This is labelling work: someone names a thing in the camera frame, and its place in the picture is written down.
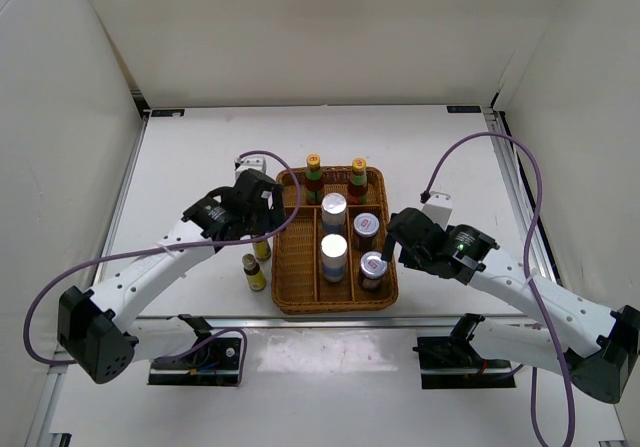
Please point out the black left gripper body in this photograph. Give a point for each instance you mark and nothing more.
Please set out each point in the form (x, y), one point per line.
(258, 221)

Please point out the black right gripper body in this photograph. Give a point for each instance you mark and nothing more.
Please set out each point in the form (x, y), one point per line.
(412, 260)

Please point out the white-lid spice jar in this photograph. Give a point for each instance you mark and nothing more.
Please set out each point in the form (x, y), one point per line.
(365, 227)
(372, 269)

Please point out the yellow-label small bottle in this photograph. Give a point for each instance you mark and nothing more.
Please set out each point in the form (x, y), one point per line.
(254, 275)
(262, 250)

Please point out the yellow-cap sauce bottle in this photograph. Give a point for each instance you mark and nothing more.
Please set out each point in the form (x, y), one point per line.
(314, 180)
(357, 189)

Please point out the silver-lid salt shaker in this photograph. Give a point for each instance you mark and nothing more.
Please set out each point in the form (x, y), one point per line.
(334, 253)
(333, 213)

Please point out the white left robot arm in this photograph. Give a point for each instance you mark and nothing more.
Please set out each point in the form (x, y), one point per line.
(99, 327)

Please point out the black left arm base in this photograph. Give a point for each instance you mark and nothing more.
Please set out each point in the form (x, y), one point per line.
(219, 362)

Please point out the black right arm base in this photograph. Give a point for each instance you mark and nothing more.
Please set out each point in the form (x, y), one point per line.
(444, 367)

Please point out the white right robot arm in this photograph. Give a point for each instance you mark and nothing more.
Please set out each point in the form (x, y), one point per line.
(596, 346)

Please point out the brown wicker basket tray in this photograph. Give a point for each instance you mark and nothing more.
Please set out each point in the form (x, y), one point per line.
(298, 285)

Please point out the blue label sticker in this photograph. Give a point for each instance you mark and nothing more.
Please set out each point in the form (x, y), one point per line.
(464, 109)
(167, 113)

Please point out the right blue label sticker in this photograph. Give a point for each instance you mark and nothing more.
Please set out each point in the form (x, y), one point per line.
(464, 109)

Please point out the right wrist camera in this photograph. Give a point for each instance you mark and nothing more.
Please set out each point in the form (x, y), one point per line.
(438, 208)

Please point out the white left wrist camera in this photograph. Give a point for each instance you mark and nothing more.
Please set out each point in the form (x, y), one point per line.
(253, 162)

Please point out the aluminium table frame rail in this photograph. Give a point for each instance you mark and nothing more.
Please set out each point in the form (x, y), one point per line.
(520, 186)

